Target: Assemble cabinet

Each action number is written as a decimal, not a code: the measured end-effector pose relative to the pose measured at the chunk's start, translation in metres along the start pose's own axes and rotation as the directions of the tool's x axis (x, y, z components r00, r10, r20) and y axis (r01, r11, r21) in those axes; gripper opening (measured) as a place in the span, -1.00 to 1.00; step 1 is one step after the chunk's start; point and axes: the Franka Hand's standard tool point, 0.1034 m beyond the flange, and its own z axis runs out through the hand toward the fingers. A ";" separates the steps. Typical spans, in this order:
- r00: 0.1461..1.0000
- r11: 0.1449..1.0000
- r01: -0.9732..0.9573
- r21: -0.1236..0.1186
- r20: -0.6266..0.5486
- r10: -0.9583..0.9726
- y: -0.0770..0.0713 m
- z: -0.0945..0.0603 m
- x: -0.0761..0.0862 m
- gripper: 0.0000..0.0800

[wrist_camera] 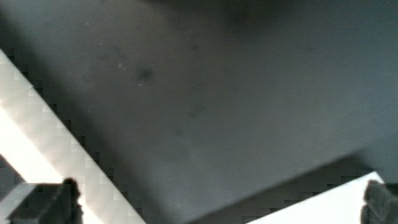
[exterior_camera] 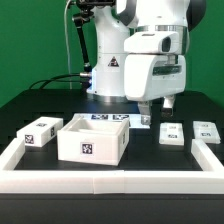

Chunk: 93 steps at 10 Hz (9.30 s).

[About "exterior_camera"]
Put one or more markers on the white cabinet door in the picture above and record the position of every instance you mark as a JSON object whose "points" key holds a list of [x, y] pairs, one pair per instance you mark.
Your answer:
{"points": [[171, 134], [206, 131]]}

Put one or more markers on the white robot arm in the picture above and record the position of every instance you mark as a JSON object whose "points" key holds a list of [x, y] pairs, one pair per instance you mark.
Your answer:
{"points": [[133, 16]]}

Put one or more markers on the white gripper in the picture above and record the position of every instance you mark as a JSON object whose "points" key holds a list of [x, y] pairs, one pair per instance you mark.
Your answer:
{"points": [[149, 77]]}

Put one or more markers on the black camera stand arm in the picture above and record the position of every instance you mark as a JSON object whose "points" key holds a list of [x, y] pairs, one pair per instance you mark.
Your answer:
{"points": [[84, 16]]}

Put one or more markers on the white U-shaped fence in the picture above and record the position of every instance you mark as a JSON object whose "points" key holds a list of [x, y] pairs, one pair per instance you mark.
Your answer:
{"points": [[208, 180]]}

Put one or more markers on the white marker sheet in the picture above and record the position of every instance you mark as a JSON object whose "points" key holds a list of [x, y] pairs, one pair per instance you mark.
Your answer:
{"points": [[134, 119]]}

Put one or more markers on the white cabinet top block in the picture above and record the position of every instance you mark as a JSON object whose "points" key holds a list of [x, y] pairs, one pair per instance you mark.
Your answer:
{"points": [[40, 131]]}

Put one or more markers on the white cabinet body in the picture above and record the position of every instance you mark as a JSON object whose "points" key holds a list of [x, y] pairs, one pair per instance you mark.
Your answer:
{"points": [[93, 141]]}

